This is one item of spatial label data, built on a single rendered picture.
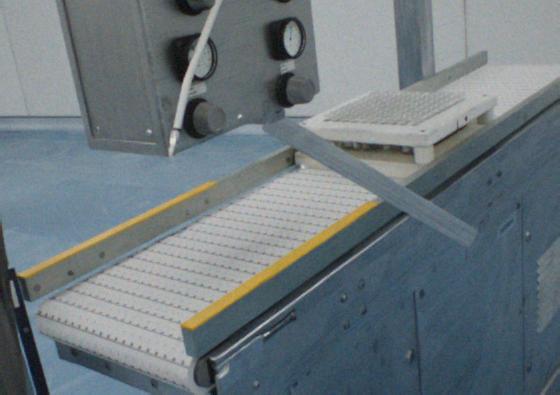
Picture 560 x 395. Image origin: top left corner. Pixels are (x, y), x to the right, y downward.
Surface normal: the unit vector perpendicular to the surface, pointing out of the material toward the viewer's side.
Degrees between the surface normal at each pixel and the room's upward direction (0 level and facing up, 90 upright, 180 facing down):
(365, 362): 90
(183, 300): 0
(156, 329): 0
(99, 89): 90
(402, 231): 90
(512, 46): 90
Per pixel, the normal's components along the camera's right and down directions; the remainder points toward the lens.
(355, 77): -0.52, 0.37
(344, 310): 0.76, 0.13
